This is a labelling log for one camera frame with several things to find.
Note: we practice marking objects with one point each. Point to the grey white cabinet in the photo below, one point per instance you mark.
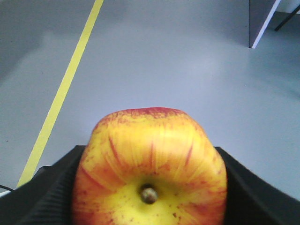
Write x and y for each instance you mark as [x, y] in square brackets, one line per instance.
[260, 14]

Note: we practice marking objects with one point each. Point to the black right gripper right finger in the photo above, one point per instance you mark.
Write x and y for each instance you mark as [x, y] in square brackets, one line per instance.
[252, 201]

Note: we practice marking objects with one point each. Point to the red yellow apple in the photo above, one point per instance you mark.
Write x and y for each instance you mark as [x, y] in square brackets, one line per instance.
[149, 166]

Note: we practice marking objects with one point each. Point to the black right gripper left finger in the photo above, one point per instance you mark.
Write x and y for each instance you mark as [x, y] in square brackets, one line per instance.
[46, 199]

